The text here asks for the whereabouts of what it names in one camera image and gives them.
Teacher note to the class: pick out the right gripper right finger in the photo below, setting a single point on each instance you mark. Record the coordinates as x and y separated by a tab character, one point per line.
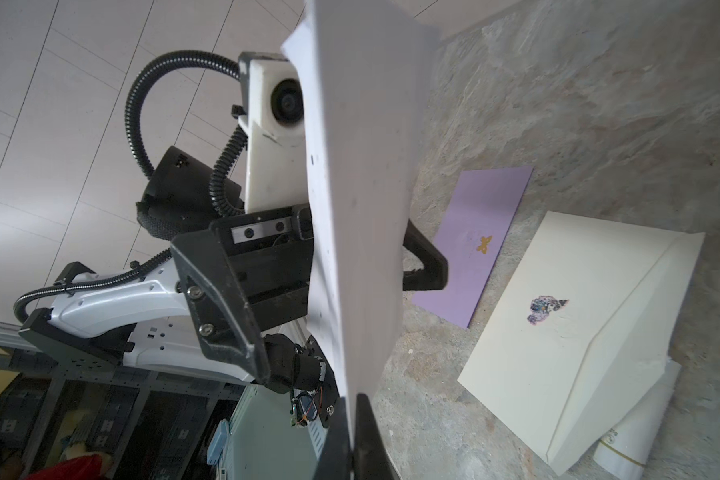
370	458

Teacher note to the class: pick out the white glue stick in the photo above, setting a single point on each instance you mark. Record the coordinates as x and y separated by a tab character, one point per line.
624	450

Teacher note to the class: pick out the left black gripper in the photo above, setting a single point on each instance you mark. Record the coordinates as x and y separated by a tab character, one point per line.
226	264

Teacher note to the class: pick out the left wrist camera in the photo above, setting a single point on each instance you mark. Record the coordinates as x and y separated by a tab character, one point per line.
273	120

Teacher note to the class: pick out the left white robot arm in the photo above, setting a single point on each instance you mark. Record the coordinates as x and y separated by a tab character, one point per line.
86	314

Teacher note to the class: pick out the purple envelope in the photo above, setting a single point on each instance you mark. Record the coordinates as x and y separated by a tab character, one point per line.
470	236

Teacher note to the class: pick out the white paper sheet underneath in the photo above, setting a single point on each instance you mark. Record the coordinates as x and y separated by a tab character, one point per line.
365	71

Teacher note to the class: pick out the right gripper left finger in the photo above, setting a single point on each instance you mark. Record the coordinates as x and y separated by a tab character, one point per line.
335	461

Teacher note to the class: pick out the left circuit board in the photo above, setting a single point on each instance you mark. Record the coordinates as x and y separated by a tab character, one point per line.
305	407

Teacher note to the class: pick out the cream envelope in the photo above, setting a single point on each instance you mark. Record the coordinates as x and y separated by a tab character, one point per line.
581	332

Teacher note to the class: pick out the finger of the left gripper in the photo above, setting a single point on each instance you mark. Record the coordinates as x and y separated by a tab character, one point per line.
433	274

